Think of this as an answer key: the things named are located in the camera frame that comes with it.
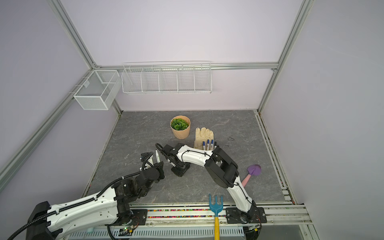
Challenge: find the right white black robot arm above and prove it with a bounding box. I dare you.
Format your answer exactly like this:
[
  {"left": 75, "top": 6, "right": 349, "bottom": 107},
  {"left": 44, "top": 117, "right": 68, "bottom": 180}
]
[{"left": 156, "top": 144, "right": 266, "bottom": 224}]

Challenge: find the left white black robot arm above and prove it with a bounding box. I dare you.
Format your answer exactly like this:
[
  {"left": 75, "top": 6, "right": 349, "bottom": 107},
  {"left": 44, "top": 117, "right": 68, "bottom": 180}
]
[{"left": 9, "top": 162, "right": 165, "bottom": 240}]

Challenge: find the beige plant pot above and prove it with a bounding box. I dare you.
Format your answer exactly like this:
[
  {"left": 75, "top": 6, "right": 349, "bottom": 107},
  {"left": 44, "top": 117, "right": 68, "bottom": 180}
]
[{"left": 170, "top": 116, "right": 191, "bottom": 140}]

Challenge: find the green artificial plant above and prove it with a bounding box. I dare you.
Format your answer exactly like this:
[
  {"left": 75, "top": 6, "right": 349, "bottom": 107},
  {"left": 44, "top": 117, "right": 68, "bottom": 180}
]
[{"left": 171, "top": 118, "right": 190, "bottom": 131}]

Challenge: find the beige work glove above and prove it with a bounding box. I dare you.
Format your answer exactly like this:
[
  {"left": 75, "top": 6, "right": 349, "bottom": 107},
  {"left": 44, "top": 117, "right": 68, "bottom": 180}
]
[{"left": 194, "top": 127, "right": 214, "bottom": 150}]

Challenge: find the pink chalk block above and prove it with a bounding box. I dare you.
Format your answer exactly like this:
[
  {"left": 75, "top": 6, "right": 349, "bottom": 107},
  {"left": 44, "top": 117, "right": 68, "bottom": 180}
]
[{"left": 242, "top": 165, "right": 262, "bottom": 187}]

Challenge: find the small white mesh basket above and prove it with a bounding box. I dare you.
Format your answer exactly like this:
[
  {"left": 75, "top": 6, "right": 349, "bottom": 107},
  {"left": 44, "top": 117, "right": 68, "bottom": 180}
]
[{"left": 74, "top": 70, "right": 122, "bottom": 111}]

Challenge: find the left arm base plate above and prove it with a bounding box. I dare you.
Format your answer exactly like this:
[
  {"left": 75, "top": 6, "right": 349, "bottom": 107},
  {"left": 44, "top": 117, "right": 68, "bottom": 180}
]
[{"left": 111, "top": 209, "right": 148, "bottom": 226}]

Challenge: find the teal garden fork yellow handle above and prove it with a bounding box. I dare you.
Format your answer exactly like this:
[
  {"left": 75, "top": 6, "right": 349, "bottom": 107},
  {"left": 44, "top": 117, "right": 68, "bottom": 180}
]
[{"left": 209, "top": 194, "right": 224, "bottom": 240}]

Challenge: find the long white wire shelf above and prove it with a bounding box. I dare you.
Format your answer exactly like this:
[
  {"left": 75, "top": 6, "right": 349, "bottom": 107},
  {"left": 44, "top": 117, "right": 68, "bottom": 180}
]
[{"left": 122, "top": 61, "right": 213, "bottom": 94}]

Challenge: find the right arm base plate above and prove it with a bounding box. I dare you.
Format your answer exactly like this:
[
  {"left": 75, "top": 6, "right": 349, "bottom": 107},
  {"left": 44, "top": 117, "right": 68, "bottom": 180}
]
[{"left": 225, "top": 207, "right": 267, "bottom": 224}]

